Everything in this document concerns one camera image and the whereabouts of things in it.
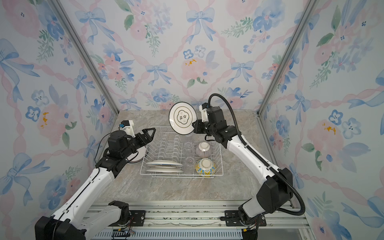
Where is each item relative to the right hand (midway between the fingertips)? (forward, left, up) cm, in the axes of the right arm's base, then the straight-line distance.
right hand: (192, 122), depth 78 cm
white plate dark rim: (+4, +6, 0) cm, 7 cm away
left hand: (-5, +21, -1) cm, 21 cm away
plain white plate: (-19, +14, -16) cm, 28 cm away
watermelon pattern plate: (-16, +13, -13) cm, 25 cm away
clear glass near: (-13, +1, -17) cm, 21 cm away
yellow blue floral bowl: (-15, -8, -21) cm, 27 cm away
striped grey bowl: (-3, -7, -22) cm, 23 cm away
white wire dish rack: (-4, +8, -23) cm, 25 cm away
